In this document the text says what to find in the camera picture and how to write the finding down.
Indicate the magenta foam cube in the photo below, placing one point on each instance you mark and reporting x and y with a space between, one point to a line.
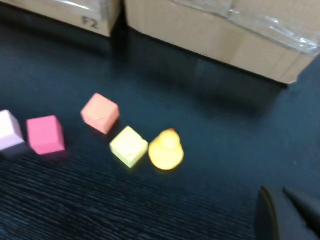
45 135

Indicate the light pink foam cube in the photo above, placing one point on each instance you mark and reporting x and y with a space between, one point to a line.
8 130

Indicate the yellow foam cube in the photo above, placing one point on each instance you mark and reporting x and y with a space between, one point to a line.
128 147

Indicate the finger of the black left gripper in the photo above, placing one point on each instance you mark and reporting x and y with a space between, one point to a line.
308 210
277 217

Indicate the cardboard box with F2 print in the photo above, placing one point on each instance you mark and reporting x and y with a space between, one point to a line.
62 15

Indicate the cardboard box with white label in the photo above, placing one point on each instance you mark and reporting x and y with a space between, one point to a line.
200 30

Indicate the orange foam cube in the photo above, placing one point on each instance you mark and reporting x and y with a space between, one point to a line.
100 115

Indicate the yellow rubber duck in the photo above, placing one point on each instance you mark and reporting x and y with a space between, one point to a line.
166 152

